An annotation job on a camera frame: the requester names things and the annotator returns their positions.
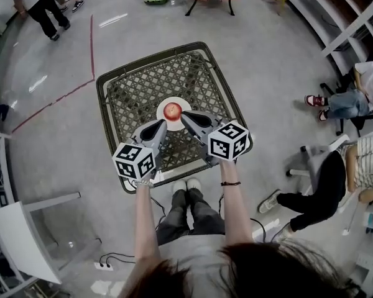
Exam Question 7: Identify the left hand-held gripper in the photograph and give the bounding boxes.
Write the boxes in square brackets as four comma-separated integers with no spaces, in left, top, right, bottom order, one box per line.
[112,119,169,181]

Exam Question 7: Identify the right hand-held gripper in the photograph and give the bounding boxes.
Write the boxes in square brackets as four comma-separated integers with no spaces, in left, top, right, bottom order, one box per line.
[180,111,250,168]

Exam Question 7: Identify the white round plate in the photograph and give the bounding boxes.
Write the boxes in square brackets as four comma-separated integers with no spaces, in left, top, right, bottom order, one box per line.
[156,96,192,132]

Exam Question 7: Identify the red apple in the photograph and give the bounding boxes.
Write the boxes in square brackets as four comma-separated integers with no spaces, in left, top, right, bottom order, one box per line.
[163,102,183,121]

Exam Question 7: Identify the person's left forearm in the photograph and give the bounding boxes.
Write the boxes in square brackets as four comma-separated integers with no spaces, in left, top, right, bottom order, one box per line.
[132,180,162,268]

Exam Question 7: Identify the person's right forearm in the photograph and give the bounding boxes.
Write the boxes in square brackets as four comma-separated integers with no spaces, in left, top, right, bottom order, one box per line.
[219,159,256,250]

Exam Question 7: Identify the woven rattan table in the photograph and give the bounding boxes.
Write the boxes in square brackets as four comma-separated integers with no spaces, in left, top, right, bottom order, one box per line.
[95,41,254,194]

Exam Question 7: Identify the person's dark grey trousers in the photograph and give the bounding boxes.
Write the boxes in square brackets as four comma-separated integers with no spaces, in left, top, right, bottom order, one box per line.
[155,188,226,246]

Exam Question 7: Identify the red floor tape line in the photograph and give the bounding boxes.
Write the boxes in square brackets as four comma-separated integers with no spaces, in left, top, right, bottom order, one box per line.
[11,14,96,135]

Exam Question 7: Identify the person's grey shirt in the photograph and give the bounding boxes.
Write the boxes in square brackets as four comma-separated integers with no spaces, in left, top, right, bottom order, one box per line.
[119,233,240,298]

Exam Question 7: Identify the white office chair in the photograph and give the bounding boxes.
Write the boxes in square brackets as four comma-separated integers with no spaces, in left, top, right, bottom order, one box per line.
[285,133,352,196]

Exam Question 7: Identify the white power strip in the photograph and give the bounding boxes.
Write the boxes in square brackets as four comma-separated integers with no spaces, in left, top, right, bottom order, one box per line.
[93,261,114,272]

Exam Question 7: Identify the black office chair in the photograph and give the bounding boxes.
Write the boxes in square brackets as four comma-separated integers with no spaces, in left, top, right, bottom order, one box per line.
[319,68,373,137]

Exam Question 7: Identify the white shelving unit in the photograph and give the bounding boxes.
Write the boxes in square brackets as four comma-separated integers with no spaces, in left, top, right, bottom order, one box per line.
[284,0,373,76]

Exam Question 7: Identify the white side table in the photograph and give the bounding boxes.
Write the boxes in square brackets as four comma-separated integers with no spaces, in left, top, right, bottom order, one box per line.
[0,191,81,286]

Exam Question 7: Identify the white storage cart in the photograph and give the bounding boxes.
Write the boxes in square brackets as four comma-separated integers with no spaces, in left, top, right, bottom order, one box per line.
[348,197,373,294]

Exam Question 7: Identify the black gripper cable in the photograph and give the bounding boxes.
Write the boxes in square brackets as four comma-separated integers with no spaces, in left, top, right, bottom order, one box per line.
[217,193,287,243]
[149,196,168,231]

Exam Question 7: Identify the black power cable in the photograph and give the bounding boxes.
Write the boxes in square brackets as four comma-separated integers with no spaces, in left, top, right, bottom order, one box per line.
[99,252,136,268]

